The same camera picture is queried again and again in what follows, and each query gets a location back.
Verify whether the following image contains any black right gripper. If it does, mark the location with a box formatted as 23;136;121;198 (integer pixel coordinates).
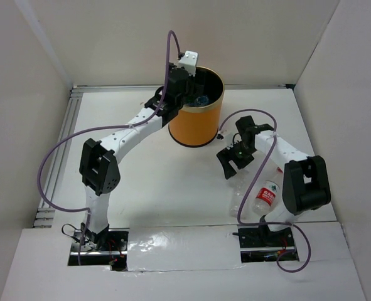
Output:
217;140;257;179

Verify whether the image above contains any clear bottle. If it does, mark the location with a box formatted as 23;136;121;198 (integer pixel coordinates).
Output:
229;171;250;218

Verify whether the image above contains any red label water bottle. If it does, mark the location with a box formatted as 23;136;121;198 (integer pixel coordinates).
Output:
252;167;283;216

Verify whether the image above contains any blue label water bottle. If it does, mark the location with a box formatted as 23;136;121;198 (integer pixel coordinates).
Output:
185;95;210;108

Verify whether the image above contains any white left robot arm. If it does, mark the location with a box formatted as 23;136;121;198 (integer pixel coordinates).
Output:
79;63;203;250

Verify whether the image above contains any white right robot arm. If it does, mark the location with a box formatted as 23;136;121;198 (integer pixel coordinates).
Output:
217;116;331;246

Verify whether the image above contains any orange cylindrical bin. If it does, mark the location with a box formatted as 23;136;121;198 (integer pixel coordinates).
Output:
168;67;225;148

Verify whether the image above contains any shiny white tape sheet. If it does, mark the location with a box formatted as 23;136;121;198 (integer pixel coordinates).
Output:
127;225;242;272

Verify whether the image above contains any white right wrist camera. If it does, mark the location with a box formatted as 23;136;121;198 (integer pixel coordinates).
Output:
216;129;233;140

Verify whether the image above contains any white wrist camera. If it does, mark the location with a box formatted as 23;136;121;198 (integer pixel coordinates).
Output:
177;50;198;77
216;129;233;140

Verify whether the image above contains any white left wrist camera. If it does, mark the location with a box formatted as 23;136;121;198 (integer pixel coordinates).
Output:
177;50;198;77

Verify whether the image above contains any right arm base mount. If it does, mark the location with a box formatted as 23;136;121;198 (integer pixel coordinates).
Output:
232;226;299;263

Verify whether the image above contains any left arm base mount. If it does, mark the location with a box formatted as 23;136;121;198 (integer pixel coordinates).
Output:
61;223;129;272

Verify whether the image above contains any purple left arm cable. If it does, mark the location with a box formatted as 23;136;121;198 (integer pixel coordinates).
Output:
36;29;182;267

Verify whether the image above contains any aluminium frame rail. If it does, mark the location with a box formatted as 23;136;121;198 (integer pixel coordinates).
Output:
33;83;296;227

